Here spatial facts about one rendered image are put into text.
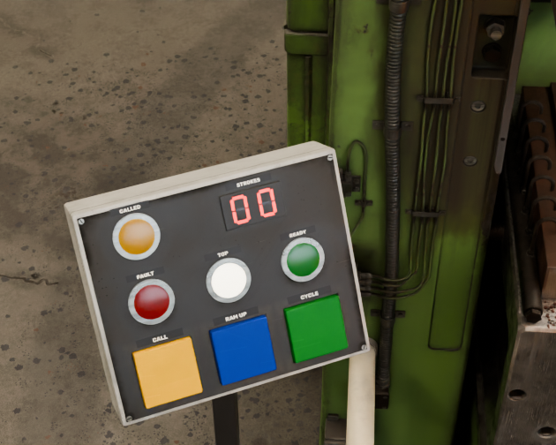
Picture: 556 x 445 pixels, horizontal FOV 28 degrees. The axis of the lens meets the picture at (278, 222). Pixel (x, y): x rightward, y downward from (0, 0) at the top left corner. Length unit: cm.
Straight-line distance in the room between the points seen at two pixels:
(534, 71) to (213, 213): 79
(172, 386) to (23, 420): 129
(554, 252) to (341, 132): 35
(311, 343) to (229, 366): 11
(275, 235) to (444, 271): 47
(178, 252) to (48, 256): 166
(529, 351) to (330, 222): 39
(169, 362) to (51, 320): 147
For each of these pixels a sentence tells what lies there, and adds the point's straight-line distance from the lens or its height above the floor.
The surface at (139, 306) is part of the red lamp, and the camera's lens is 137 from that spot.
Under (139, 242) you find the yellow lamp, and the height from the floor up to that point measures 116.
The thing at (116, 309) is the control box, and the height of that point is 109.
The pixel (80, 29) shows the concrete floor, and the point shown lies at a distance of 383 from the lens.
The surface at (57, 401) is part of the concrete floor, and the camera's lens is 269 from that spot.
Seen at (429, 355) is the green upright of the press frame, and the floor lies 60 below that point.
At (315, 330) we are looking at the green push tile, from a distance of 144.
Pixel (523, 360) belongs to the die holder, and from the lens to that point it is 165.
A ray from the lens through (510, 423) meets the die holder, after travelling 177.
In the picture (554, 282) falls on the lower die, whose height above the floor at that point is 95.
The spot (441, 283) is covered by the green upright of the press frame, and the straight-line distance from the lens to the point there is 182.
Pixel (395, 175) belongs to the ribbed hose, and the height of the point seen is 103.
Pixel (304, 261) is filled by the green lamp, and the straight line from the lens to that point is 141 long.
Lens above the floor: 210
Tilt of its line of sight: 44 degrees down
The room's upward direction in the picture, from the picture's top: 1 degrees counter-clockwise
